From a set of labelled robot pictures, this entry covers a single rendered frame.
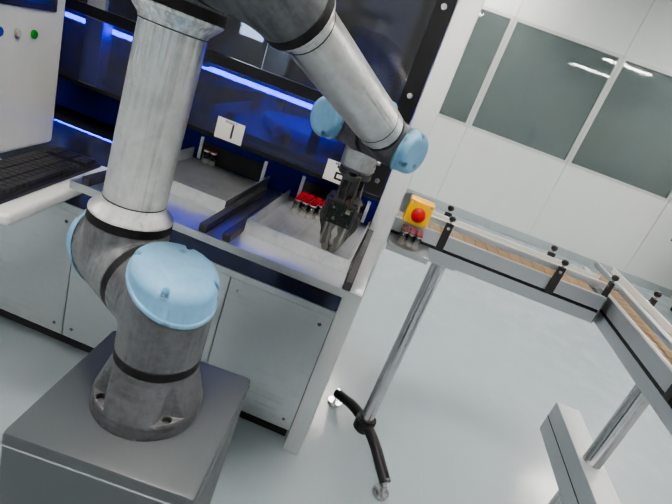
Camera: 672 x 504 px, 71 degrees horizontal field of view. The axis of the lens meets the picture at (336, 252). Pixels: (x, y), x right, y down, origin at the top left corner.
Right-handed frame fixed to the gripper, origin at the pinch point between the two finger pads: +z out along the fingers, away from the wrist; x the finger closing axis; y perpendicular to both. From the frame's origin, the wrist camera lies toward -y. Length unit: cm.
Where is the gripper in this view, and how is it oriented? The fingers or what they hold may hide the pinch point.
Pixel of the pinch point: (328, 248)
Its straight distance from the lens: 109.7
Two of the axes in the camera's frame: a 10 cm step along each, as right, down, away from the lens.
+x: 9.3, 3.7, -0.6
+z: -3.2, 8.7, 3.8
